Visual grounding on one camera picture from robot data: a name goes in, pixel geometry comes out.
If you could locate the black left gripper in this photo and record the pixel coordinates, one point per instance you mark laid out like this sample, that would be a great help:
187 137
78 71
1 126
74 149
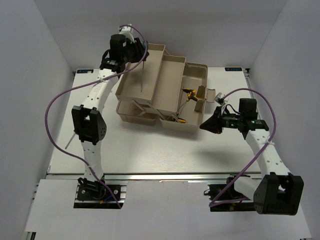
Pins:
138 48

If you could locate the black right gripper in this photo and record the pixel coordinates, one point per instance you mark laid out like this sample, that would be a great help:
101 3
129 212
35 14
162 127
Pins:
215 123

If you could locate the long green-handled screwdriver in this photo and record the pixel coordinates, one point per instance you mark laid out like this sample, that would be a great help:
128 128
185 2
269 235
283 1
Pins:
145 44

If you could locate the yellow T-handle hex key long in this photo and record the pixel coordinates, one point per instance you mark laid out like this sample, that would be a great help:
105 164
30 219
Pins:
176 118

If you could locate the yellow T-handle hex key short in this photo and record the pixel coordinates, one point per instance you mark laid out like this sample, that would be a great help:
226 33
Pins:
189 91

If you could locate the beige plastic toolbox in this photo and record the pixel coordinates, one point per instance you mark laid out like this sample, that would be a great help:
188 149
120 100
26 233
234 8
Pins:
165 77

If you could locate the short green-handled screwdriver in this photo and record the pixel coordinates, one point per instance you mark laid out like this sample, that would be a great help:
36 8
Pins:
70 140

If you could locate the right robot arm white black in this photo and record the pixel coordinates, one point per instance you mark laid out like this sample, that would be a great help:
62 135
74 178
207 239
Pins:
279 191

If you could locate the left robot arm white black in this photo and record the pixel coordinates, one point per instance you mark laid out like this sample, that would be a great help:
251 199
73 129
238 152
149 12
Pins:
87 118

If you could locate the blue label sticker left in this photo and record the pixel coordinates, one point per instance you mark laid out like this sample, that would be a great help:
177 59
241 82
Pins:
84 71

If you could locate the blue label sticker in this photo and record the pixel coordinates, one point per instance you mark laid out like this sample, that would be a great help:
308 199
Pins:
233 69
84 71

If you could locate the blue label sticker right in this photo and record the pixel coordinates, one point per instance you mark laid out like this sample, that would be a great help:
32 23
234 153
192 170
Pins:
233 69

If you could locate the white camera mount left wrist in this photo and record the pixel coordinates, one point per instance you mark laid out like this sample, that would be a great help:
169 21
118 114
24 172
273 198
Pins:
127 31

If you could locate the white camera mount wrist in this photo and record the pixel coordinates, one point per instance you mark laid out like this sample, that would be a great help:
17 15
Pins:
221 99
127 31

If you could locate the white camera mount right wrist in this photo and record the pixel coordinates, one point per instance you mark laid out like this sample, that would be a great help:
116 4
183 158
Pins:
221 99

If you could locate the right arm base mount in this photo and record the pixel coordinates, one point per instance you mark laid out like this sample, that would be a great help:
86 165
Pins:
235 206

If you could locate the aluminium rail table front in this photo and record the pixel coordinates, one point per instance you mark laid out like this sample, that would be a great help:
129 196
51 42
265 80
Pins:
154 177

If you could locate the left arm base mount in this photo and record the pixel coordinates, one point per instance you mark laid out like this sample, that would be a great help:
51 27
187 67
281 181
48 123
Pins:
89 199

